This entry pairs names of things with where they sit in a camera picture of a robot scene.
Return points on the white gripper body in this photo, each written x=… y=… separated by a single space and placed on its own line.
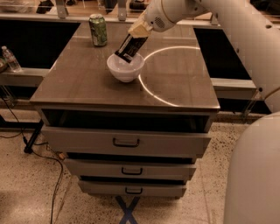
x=155 y=17

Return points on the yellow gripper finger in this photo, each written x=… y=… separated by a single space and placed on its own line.
x=140 y=28

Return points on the black rxbar chocolate bar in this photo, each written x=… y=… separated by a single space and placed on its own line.
x=129 y=48

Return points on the white bowl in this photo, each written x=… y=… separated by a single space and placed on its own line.
x=124 y=71

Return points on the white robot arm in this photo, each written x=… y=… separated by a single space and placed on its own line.
x=253 y=180

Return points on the green soda can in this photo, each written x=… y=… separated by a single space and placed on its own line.
x=98 y=29

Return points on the grey drawer cabinet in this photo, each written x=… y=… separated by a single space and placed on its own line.
x=173 y=93

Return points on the top grey drawer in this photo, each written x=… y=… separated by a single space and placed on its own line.
x=127 y=142

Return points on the grey drawer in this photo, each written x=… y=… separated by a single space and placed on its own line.
x=127 y=142
x=134 y=170
x=146 y=190

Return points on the clear water bottle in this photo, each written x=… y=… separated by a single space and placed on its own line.
x=11 y=60

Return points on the middle grey drawer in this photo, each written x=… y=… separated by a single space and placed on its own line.
x=134 y=170

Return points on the black table leg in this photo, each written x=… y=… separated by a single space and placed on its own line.
x=29 y=143

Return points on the bottom grey drawer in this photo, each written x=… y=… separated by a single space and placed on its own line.
x=146 y=190

